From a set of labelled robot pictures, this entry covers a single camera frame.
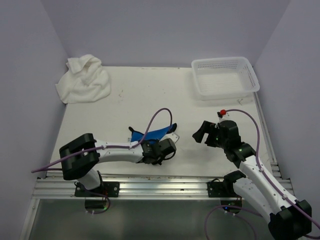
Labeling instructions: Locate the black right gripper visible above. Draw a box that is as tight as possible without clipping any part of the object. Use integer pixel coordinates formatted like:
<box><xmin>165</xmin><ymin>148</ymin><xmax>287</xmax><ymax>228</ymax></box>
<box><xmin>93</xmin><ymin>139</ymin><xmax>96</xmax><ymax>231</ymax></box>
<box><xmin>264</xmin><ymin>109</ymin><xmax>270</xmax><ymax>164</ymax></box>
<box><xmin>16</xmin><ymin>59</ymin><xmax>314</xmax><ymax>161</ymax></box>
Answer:
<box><xmin>192</xmin><ymin>120</ymin><xmax>228</xmax><ymax>149</ymax></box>

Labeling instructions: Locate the blue towel with black trim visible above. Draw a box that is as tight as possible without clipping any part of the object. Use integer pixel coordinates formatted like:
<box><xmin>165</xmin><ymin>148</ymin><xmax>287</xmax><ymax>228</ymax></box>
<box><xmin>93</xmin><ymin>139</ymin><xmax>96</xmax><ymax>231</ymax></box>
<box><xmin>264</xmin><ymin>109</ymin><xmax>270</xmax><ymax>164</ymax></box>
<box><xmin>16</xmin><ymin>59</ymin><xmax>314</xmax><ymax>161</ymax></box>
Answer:
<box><xmin>128</xmin><ymin>123</ymin><xmax>178</xmax><ymax>142</ymax></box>

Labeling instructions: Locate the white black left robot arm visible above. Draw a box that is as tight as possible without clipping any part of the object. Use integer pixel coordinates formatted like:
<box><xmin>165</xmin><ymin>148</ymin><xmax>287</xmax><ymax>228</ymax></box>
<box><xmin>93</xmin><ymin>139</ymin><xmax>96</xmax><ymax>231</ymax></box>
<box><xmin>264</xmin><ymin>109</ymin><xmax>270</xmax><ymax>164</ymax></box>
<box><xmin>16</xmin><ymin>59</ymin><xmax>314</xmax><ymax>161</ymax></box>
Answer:
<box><xmin>59</xmin><ymin>132</ymin><xmax>180</xmax><ymax>197</ymax></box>

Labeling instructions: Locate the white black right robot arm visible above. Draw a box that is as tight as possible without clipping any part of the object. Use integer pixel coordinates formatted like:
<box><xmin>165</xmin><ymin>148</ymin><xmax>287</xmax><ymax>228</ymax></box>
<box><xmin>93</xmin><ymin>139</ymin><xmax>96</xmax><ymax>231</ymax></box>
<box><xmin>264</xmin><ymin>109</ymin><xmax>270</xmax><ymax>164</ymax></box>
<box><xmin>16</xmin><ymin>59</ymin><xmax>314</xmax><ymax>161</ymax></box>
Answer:
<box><xmin>192</xmin><ymin>120</ymin><xmax>312</xmax><ymax>240</ymax></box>

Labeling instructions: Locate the white plastic basket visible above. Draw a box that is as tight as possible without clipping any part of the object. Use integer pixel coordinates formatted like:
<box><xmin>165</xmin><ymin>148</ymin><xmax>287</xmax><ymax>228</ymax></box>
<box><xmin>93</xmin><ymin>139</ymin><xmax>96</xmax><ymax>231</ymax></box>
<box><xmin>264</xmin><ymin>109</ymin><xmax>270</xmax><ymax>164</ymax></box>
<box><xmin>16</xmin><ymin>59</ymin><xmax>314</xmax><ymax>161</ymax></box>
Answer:
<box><xmin>191</xmin><ymin>56</ymin><xmax>260</xmax><ymax>101</ymax></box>

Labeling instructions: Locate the white crumpled towel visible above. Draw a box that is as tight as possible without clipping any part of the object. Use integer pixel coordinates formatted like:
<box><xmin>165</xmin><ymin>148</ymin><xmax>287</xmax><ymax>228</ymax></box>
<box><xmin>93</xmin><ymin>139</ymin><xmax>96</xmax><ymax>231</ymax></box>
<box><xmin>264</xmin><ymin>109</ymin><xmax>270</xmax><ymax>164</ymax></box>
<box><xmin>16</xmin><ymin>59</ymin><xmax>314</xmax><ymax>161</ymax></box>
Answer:
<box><xmin>55</xmin><ymin>54</ymin><xmax>111</xmax><ymax>104</ymax></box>

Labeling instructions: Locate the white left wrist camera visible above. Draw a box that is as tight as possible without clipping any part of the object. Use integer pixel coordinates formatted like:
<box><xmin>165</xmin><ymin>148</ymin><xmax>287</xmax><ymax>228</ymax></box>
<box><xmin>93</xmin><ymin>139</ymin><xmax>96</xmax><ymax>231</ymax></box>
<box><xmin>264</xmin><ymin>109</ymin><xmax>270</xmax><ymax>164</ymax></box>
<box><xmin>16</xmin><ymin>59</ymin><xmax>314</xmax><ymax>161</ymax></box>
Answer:
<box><xmin>165</xmin><ymin>132</ymin><xmax>180</xmax><ymax>143</ymax></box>

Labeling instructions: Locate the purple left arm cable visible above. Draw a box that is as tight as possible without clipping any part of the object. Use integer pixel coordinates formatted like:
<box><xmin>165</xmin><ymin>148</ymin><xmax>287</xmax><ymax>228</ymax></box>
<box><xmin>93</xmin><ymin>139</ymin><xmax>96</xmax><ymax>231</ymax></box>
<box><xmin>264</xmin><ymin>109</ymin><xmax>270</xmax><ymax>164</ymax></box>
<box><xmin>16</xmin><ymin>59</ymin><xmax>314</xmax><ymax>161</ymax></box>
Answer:
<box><xmin>31</xmin><ymin>107</ymin><xmax>174</xmax><ymax>174</ymax></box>

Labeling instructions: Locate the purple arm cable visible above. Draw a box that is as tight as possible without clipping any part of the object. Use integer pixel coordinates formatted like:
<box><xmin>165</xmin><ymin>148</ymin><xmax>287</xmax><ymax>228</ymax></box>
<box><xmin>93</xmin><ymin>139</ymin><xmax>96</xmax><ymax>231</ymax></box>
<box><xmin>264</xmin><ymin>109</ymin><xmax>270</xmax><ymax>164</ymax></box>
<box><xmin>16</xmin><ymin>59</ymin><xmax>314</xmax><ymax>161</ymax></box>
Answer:
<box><xmin>204</xmin><ymin>108</ymin><xmax>320</xmax><ymax>240</ymax></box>
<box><xmin>31</xmin><ymin>107</ymin><xmax>174</xmax><ymax>174</ymax></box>

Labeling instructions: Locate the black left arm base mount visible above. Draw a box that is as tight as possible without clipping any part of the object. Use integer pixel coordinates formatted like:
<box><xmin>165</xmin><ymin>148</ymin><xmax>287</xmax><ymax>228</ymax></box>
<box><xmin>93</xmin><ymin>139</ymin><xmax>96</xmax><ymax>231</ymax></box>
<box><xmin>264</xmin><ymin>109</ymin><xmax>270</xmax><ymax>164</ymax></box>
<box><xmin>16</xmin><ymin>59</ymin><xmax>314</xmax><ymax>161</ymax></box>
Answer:
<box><xmin>74</xmin><ymin>181</ymin><xmax>120</xmax><ymax>198</ymax></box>

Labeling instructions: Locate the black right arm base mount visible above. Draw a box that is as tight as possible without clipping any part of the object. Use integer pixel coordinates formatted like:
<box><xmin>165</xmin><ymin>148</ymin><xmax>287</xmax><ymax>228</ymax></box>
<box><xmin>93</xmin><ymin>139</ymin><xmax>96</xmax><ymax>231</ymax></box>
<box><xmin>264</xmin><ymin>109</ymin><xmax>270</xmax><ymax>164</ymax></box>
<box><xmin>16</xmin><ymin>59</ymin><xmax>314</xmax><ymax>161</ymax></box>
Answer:
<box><xmin>206</xmin><ymin>178</ymin><xmax>238</xmax><ymax>198</ymax></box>

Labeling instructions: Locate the aluminium rail frame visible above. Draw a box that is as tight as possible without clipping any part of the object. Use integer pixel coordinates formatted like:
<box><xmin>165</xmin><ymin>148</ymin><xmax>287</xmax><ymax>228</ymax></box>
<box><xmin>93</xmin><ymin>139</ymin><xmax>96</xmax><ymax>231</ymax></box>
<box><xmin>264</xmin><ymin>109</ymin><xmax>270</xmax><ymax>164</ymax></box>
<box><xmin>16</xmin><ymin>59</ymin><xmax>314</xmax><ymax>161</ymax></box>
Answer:
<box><xmin>19</xmin><ymin>92</ymin><xmax>307</xmax><ymax>240</ymax></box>

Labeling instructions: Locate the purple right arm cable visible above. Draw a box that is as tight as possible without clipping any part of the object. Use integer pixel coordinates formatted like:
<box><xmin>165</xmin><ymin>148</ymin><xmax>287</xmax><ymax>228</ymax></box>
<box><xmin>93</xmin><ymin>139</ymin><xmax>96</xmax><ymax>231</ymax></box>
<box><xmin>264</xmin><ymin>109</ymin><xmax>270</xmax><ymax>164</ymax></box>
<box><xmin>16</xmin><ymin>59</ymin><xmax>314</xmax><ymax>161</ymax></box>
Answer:
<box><xmin>204</xmin><ymin>108</ymin><xmax>320</xmax><ymax>240</ymax></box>

